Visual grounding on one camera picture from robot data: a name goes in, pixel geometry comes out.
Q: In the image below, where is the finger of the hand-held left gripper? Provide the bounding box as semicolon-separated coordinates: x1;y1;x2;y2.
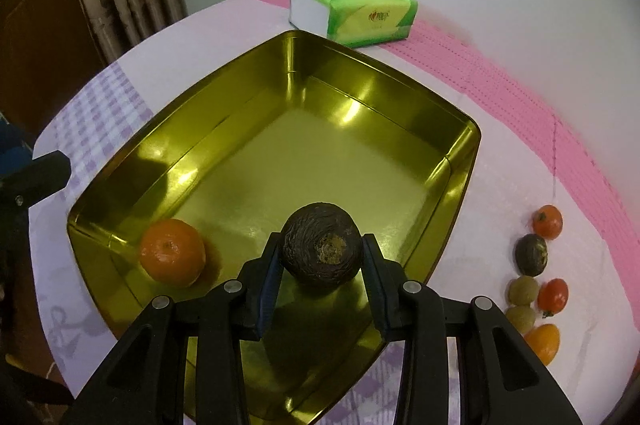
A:
0;151;71;218

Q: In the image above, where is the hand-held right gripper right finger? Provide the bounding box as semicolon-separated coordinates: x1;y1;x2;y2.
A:
361;234;585;425

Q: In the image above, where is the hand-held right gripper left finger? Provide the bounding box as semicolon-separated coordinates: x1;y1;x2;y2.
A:
60;232;287;425

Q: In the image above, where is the large dark passion fruit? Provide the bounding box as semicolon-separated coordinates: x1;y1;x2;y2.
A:
282;202;363;290

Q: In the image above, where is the orange mandarin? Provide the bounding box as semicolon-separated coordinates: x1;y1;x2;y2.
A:
139;219;207;289

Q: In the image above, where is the gold metal tin tray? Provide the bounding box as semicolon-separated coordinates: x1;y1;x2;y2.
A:
66;30;482;423

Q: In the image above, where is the small orange tomato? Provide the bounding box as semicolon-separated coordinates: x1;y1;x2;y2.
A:
524;323;561;367

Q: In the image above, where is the small red tomato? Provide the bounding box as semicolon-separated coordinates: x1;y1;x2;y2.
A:
537;278;570;319
531;205;564;241

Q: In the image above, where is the brown wooden door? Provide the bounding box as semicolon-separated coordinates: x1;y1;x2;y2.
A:
0;0;121;126

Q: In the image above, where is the small green plum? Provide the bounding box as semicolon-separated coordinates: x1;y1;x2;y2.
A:
505;305;538;335
508;276;541;307

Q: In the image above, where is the small dark passion fruit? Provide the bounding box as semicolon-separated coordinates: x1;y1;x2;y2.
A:
515;234;549;277

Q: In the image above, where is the purple checked tablecloth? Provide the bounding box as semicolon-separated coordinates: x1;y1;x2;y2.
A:
30;0;640;425

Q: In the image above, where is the green tissue pack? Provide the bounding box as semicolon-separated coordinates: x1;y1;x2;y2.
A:
289;0;418;49

